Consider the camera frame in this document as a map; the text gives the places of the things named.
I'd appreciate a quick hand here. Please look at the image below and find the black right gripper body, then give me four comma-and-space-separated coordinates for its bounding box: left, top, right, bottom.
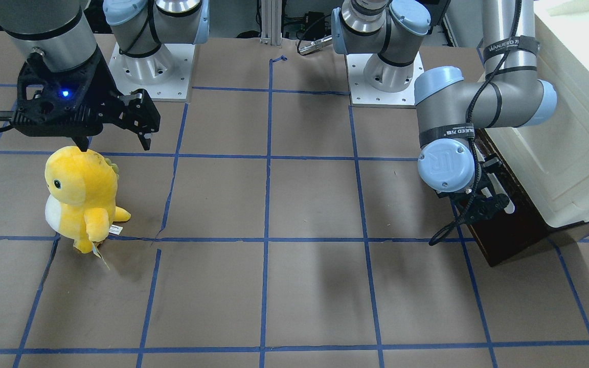
10, 48, 161, 138

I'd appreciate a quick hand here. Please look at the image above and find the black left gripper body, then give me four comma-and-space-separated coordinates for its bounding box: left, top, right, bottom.
450, 154, 510, 224

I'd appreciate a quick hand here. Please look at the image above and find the white drawer handle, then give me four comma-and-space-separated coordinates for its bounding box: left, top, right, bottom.
481, 172, 516, 216

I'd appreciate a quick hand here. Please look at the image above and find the dark wooden drawer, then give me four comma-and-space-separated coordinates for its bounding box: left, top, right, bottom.
453, 128, 584, 267

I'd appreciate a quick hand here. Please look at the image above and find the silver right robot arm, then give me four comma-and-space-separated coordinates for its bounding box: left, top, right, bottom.
0, 1, 210, 151

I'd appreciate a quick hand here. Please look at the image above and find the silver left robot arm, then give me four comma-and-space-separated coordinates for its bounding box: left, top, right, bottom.
330, 1, 558, 224

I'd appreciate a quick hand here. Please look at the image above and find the yellow plush dinosaur toy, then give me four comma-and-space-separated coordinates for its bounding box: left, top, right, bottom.
44, 145, 131, 259

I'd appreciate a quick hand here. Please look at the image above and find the white plastic cabinet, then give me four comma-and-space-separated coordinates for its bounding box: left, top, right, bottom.
487, 1, 589, 228

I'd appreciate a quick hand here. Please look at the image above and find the black electronics box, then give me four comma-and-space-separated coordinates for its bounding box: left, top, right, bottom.
294, 11, 326, 40

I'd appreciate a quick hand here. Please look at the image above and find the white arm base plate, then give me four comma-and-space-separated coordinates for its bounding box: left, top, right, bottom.
346, 53, 424, 108
108, 44, 196, 102

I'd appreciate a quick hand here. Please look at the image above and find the aluminium frame post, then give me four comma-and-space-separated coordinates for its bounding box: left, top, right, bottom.
260, 0, 283, 48

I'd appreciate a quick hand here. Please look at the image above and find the silver cable connector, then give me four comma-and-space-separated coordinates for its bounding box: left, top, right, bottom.
297, 35, 333, 56

